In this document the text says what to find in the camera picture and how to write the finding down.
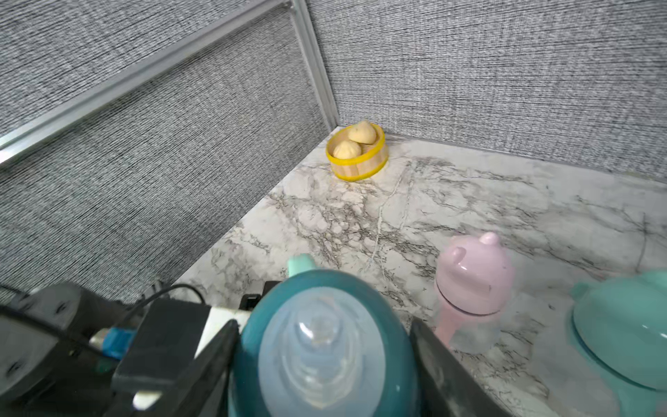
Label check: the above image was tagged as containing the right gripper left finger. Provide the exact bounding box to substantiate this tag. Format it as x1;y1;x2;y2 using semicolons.
145;320;240;416

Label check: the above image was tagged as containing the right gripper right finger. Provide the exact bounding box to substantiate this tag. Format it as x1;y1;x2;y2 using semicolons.
409;317;510;417

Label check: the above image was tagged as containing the clear bottle front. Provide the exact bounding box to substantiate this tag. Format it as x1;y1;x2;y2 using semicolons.
449;312;502;354

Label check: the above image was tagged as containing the pink bottle cap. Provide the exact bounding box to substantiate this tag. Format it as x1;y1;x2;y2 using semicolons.
435;232;516;316

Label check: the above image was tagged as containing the mint bottle cap front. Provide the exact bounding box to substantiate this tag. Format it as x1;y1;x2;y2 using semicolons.
571;270;666;391

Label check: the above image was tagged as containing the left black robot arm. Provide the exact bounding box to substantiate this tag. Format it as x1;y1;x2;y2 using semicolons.
1;283;131;416

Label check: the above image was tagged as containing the yellow steamer basket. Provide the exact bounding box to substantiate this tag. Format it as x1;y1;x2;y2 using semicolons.
326;123;389;182

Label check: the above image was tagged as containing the lower beige bun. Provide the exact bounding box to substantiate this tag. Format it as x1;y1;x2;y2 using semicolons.
332;140;362;160

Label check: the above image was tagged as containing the beige bun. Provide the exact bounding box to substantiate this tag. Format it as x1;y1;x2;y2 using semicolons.
332;140;362;160
347;120;377;145

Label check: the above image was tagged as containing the upper beige bun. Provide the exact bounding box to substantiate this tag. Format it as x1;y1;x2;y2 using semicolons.
347;120;377;145

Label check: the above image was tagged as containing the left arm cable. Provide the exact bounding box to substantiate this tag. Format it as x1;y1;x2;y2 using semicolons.
0;282;207;361

